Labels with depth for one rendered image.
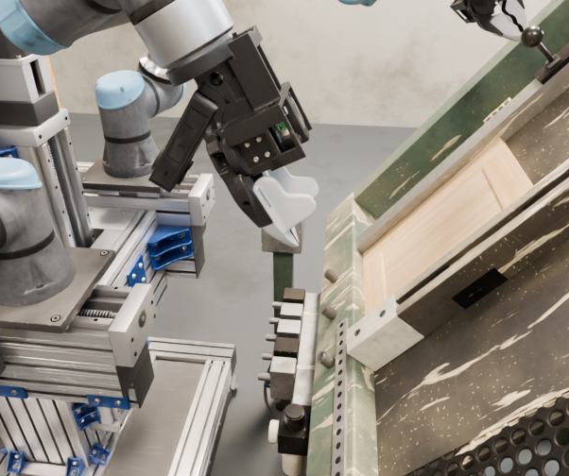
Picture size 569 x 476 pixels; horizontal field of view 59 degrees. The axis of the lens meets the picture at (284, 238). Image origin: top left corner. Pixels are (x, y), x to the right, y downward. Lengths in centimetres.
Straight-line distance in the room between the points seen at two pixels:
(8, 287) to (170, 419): 95
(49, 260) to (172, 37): 60
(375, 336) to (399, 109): 380
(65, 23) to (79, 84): 466
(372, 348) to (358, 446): 18
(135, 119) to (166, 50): 87
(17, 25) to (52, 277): 53
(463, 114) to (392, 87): 319
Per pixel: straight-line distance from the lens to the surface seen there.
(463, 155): 116
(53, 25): 51
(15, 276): 95
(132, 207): 139
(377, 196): 145
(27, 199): 90
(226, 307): 246
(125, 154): 133
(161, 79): 137
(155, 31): 44
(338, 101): 458
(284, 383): 115
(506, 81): 138
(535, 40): 107
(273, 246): 148
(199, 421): 174
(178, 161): 49
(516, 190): 98
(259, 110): 45
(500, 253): 84
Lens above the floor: 160
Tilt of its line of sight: 33 degrees down
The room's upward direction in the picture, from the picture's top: straight up
